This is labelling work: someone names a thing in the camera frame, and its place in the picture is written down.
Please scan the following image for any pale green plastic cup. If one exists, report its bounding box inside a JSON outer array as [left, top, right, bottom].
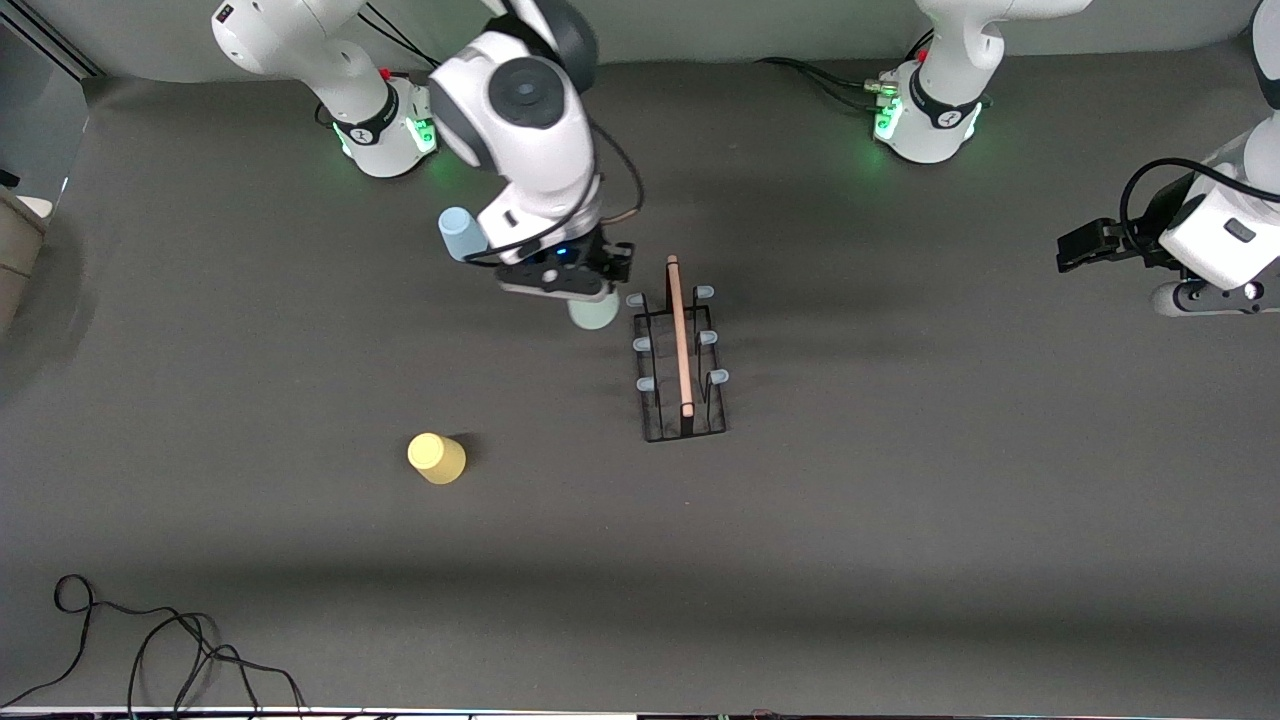
[[567, 296, 620, 332]]

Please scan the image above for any black wire cup holder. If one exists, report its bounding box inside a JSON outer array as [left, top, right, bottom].
[[625, 254, 731, 443]]

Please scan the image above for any yellow plastic cup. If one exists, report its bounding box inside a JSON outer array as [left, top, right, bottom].
[[407, 432, 467, 486]]

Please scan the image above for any light blue plastic cup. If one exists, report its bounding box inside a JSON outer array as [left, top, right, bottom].
[[438, 207, 491, 263]]

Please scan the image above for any dark grey table mat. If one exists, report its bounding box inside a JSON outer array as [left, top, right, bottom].
[[0, 35, 1280, 713]]

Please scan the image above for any black left arm wrist cable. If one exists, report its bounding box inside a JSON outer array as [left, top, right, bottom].
[[1118, 158, 1280, 263]]

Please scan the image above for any black arm wrist cable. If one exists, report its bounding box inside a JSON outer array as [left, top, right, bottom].
[[465, 120, 646, 263], [1118, 158, 1280, 263]]

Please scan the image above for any black right arm wrist cable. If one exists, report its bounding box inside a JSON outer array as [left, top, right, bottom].
[[465, 120, 646, 263]]

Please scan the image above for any black right arm base cable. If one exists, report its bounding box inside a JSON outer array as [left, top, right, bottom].
[[360, 5, 456, 126]]

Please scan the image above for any black arm base cable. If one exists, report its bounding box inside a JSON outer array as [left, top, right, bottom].
[[360, 5, 456, 126], [755, 57, 891, 111]]

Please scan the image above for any black left arm base cable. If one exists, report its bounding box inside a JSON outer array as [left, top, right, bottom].
[[755, 57, 891, 111]]

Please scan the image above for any black metal rail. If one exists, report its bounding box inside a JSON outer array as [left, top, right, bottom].
[[0, 15, 106, 81]]

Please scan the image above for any loose thin black cable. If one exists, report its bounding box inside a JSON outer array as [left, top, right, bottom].
[[0, 574, 306, 713]]

